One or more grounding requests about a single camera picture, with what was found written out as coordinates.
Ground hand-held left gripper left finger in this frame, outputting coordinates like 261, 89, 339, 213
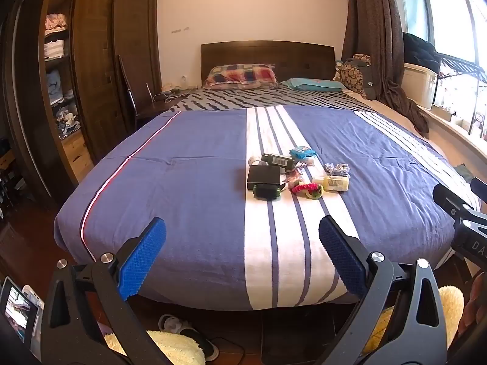
40, 217, 172, 365

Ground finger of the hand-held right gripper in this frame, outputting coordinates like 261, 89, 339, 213
470, 177, 487, 202
433, 183, 478, 217

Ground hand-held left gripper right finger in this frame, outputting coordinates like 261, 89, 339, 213
318, 215, 449, 365

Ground blue snack packet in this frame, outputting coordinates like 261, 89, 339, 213
289, 147, 317, 160

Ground person's right hand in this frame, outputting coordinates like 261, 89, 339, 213
458, 274, 487, 345

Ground yellow fluffy slipper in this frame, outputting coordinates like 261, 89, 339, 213
365, 285, 465, 354
104, 329, 206, 365

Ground white bottle yellow label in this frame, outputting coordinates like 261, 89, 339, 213
313, 175, 350, 192

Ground grey slipper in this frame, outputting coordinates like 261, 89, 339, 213
158, 314, 219, 362

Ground blue white striped blanket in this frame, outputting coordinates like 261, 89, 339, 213
53, 104, 472, 310

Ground pink green scrunchie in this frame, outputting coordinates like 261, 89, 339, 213
291, 182, 324, 199

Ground pink crumpled wrapper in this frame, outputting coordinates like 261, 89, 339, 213
283, 169, 305, 187

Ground dark green black pouch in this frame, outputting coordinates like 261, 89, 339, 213
253, 183, 285, 201

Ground black flat box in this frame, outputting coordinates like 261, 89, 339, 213
247, 165, 284, 192

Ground white plastic storage box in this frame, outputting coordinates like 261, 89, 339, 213
403, 63, 438, 109

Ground black metal rack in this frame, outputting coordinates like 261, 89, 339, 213
437, 53, 487, 137

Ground phone with lit screen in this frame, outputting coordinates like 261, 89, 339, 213
0, 276, 40, 354

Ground black cushion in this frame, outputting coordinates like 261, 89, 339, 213
402, 32, 442, 73

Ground patterned cushions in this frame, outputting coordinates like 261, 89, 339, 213
335, 54, 375, 99

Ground dark folding chair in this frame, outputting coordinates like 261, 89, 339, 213
118, 55, 179, 130

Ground teal pillow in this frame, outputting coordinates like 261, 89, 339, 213
285, 78, 347, 92

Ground black white patterned bed sheet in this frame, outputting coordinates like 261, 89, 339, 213
167, 85, 377, 113

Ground brown curtain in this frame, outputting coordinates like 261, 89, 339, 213
342, 0, 430, 137

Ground dark wooden wardrobe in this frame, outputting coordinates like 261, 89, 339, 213
0, 0, 164, 210

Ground red blue plaid pillow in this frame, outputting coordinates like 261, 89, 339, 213
204, 63, 278, 90

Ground dark wooden bed headboard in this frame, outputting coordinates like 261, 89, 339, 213
200, 40, 336, 86

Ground folded clothes on wardrobe shelves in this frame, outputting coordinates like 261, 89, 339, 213
44, 11, 80, 137

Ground white charger cable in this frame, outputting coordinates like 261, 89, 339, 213
152, 85, 194, 101

